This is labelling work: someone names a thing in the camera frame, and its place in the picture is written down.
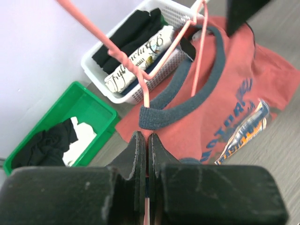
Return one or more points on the red tank top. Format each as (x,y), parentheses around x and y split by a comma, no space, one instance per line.
(205,115)

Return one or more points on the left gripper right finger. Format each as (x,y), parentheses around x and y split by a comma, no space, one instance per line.
(195,194)

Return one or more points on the black garment in tray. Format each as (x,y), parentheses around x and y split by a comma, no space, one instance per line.
(46,148)

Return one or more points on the pink wire hanger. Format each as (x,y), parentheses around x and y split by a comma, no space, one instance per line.
(115,52)

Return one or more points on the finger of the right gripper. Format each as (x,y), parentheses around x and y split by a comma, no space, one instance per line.
(239,11)

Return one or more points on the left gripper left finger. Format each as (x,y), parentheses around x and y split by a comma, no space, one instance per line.
(109,195)

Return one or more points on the green plastic tray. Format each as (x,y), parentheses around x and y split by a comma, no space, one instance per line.
(87,107)

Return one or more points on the black folded garment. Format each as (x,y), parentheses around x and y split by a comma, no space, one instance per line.
(134,32)

